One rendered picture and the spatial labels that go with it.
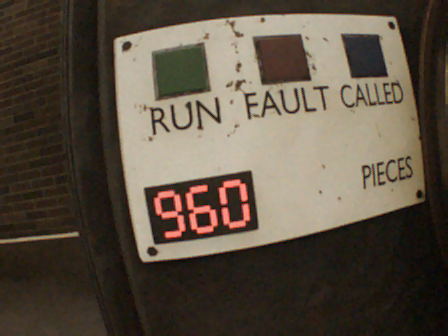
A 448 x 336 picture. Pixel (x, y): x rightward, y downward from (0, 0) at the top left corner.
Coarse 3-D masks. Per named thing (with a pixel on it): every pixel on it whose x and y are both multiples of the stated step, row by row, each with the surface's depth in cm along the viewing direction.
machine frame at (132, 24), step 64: (64, 0) 125; (128, 0) 77; (192, 0) 78; (256, 0) 79; (320, 0) 81; (384, 0) 82; (64, 64) 106; (64, 128) 127; (128, 256) 80; (256, 256) 82; (320, 256) 83; (384, 256) 84; (128, 320) 89; (192, 320) 81; (256, 320) 82; (320, 320) 84; (384, 320) 85
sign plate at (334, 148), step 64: (128, 64) 76; (256, 64) 78; (320, 64) 79; (384, 64) 80; (128, 128) 77; (192, 128) 78; (256, 128) 79; (320, 128) 80; (384, 128) 81; (128, 192) 78; (256, 192) 79; (320, 192) 80; (384, 192) 81; (192, 256) 79
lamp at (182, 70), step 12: (192, 48) 76; (156, 60) 76; (168, 60) 76; (180, 60) 76; (192, 60) 77; (168, 72) 76; (180, 72) 76; (192, 72) 77; (204, 72) 77; (168, 84) 76; (180, 84) 77; (192, 84) 77; (204, 84) 77
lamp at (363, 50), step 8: (352, 40) 79; (360, 40) 79; (368, 40) 79; (376, 40) 79; (352, 48) 79; (360, 48) 79; (368, 48) 79; (376, 48) 79; (352, 56) 79; (360, 56) 79; (368, 56) 79; (376, 56) 80; (352, 64) 79; (360, 64) 79; (368, 64) 79; (376, 64) 80; (360, 72) 79; (368, 72) 80; (376, 72) 80; (384, 72) 80
